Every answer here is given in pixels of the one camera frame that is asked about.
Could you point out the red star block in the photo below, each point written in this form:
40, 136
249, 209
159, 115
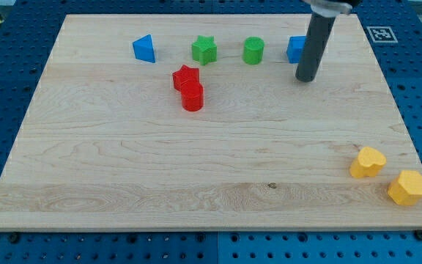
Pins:
183, 75

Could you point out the blue triangle block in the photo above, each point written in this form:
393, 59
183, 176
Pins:
143, 49

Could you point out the green star block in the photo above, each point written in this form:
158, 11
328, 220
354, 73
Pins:
204, 50

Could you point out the light wooden board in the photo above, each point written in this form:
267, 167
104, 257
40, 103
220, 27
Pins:
106, 146

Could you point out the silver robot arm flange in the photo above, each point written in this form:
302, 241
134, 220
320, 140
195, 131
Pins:
332, 8

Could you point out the blue cube block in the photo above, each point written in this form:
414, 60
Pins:
295, 48

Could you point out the white fiducial marker tag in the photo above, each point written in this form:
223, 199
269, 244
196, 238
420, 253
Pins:
381, 34

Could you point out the green cylinder block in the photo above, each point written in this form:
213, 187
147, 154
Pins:
253, 50

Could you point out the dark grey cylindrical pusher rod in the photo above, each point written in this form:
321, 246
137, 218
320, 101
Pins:
317, 36

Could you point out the yellow heart block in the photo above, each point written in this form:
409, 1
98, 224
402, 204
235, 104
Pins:
368, 163

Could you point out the red cylinder block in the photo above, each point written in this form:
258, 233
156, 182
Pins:
192, 95

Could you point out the yellow hexagon block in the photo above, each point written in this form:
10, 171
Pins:
406, 189

